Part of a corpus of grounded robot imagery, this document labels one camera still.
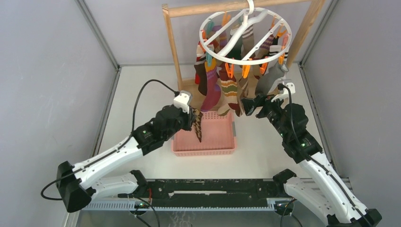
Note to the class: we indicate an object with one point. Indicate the beige striped sock red heel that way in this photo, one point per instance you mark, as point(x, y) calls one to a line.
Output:
point(229, 88)

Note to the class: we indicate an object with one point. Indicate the white round clip hanger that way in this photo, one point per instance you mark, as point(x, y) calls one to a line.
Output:
point(220, 43)

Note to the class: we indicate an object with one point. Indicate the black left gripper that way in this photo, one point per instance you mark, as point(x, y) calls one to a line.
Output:
point(188, 117)

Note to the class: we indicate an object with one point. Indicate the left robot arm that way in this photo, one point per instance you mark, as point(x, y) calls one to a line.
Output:
point(80, 183)

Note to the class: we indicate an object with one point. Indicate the brown beige striped sock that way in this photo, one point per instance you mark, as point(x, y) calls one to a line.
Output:
point(243, 87)

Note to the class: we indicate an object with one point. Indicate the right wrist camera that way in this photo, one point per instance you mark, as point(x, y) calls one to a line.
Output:
point(284, 89)

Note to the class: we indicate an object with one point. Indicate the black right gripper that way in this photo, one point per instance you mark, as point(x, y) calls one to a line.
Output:
point(266, 103)

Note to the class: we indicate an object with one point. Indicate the grey sock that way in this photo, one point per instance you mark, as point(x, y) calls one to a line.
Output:
point(268, 82)

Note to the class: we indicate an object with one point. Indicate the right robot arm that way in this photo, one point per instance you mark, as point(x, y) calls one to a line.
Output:
point(335, 205)

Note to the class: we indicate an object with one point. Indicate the brown yellow argyle sock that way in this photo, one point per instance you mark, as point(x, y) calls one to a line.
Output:
point(197, 124)

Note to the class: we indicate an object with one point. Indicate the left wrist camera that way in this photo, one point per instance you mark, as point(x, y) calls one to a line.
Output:
point(183, 100)

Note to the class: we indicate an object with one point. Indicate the dark green sock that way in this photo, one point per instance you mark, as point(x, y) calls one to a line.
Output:
point(236, 52)

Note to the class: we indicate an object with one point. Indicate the pink perforated plastic basket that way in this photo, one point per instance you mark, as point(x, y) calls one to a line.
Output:
point(218, 137)

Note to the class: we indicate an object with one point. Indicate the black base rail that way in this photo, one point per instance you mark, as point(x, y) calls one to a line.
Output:
point(209, 193)

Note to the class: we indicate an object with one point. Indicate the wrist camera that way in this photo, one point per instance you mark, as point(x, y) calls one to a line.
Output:
point(183, 100)
point(284, 89)

